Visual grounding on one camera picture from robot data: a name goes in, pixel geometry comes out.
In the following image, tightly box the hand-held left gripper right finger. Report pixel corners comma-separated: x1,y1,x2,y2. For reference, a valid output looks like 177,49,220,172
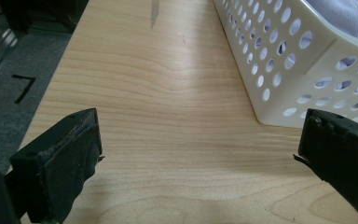
293,108,358,224

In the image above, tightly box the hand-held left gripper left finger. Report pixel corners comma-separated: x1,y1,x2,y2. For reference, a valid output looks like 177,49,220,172
8,107,105,224

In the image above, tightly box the white perforated plastic basket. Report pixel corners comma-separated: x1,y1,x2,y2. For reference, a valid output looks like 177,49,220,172
213,0,358,129

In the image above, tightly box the white cloth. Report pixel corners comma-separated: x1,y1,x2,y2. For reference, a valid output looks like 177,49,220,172
304,0,358,43

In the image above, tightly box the black tape floor mark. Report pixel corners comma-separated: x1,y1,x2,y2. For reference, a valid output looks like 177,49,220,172
11,74,37,105

